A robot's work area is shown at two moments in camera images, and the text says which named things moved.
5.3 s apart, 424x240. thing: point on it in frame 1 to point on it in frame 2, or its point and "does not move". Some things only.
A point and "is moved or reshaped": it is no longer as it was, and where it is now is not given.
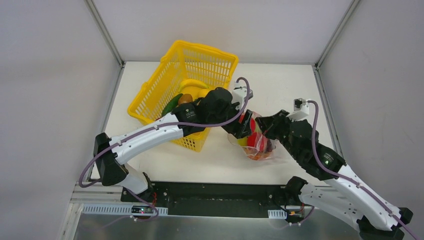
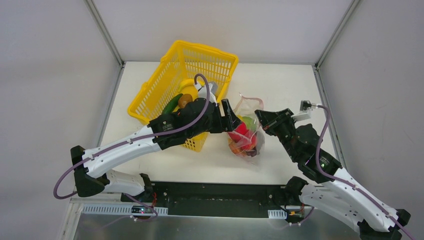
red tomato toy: x=258 y=141 to x=246 y=142
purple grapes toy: x=270 y=146 to x=251 y=152
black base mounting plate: x=208 y=199 does not move
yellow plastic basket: x=183 y=61 does not move
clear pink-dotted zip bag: x=258 y=146 is moved or reshaped
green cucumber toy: x=171 y=105 does not move
